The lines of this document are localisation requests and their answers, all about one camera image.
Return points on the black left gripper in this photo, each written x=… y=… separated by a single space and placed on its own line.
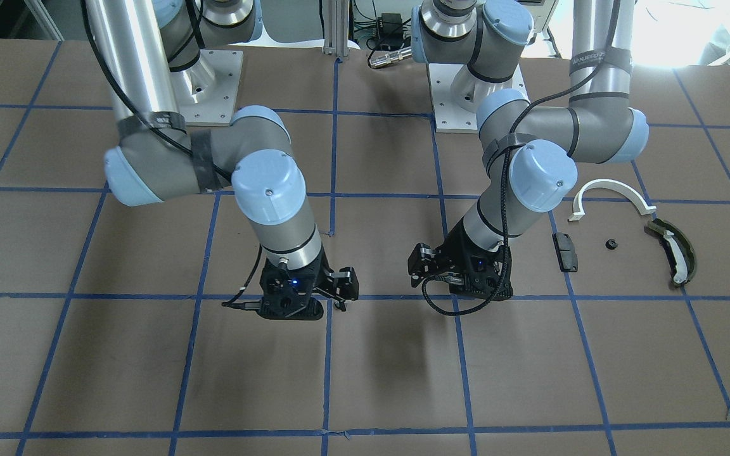
x=456 y=251

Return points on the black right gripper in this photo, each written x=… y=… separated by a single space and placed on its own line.
x=342 y=283

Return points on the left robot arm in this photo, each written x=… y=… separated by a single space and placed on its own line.
x=530 y=150

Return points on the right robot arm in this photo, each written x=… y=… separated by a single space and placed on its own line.
x=157 y=159

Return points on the black brake pad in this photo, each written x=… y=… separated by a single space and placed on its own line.
x=565 y=252

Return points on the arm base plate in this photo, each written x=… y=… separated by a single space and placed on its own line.
x=207 y=91
x=456 y=95

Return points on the white curved plastic bracket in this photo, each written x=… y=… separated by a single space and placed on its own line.
x=618 y=187

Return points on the aluminium frame post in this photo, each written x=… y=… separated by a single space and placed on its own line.
x=336 y=28

